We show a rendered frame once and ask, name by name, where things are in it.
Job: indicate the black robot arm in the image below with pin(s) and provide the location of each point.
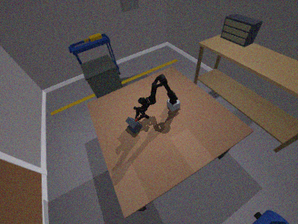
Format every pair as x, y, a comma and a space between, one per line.
163, 82

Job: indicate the blue-grey sloped panel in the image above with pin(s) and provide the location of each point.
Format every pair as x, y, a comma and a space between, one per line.
133, 126

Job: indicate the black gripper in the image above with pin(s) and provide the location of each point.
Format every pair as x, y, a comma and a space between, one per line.
139, 113

